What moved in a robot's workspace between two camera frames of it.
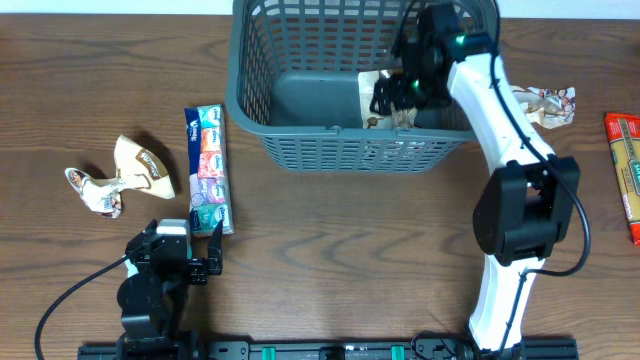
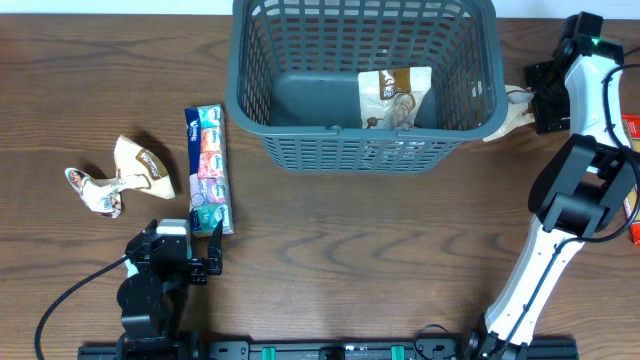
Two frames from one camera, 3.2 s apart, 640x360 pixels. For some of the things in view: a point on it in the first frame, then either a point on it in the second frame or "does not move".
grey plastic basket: (293, 88) does not move
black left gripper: (199, 270) does not move
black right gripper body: (382, 95) → (545, 98)
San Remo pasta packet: (624, 133) does not move
